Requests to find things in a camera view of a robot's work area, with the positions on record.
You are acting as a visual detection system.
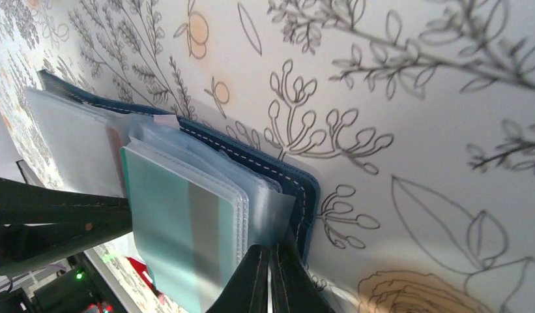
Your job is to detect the dark blue card holder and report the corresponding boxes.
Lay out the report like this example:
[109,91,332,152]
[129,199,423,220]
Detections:
[24,68,322,313]

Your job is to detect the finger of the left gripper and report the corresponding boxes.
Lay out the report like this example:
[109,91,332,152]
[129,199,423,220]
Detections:
[0,177,132,276]

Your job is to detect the red card upper stack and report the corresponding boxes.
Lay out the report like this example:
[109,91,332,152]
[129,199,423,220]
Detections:
[126,257,166,305]

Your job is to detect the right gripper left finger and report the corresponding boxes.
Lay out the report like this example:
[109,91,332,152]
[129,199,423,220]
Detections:
[207,245,268,313]

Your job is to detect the floral patterned table mat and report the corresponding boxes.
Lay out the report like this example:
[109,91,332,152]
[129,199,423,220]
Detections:
[0,1,535,312]

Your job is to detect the teal card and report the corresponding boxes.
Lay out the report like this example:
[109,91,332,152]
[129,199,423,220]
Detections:
[121,142,248,312]

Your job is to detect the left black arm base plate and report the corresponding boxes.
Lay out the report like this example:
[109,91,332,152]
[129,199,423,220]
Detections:
[0,252,128,312]

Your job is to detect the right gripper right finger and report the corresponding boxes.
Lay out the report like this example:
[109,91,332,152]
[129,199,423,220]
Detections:
[269,233,334,313]

